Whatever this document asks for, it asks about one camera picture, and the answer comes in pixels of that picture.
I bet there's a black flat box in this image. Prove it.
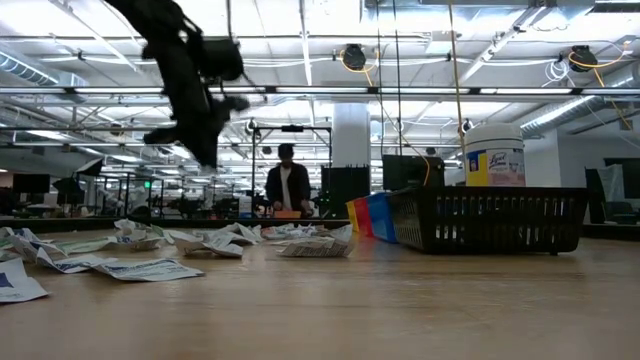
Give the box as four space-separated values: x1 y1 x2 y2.
382 153 446 192

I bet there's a green striped bandage wrapper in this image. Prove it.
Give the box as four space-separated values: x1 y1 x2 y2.
55 236 124 255
113 218 151 239

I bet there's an alcohol antiseptic pad packet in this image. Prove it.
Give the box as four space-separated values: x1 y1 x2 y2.
276 233 355 259
182 233 245 259
92 257 205 283
0 226 66 262
0 257 50 304
35 248 119 275
117 233 165 253

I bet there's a black hanging cable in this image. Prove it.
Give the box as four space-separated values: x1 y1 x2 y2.
393 0 403 157
374 0 385 157

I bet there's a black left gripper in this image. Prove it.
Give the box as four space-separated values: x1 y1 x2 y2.
142 49 252 171

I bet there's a person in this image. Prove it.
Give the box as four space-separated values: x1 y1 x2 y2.
264 143 314 220

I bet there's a red plastic bin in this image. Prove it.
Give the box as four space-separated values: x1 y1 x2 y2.
353 197 375 239

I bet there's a white bandage wrapper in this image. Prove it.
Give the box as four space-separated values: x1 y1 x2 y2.
319 223 355 244
192 222 265 246
160 227 201 245

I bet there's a yellow plastic bin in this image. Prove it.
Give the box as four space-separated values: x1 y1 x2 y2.
345 199 360 233

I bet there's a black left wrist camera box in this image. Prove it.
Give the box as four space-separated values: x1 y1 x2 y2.
199 37 246 84

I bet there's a black perforated basket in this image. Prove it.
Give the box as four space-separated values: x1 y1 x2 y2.
388 185 590 256

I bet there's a white disinfecting wipes canister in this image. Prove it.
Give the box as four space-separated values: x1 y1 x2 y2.
463 123 527 188

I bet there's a small white printed packet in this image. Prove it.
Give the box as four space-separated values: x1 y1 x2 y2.
294 223 326 239
260 225 301 240

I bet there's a black ceiling cable reel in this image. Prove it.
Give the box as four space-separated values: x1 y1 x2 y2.
569 44 594 73
342 43 368 71

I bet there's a blue plastic bin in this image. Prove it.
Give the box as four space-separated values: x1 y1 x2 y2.
366 191 400 245

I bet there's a black studio lamp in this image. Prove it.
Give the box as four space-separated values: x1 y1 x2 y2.
74 157 105 177

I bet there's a yellow hanging cord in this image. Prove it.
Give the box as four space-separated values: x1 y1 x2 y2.
447 0 469 169

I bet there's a white building column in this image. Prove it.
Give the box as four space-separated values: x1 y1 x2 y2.
332 102 371 169

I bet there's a black camera gantry frame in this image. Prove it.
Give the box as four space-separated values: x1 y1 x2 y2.
249 124 334 221

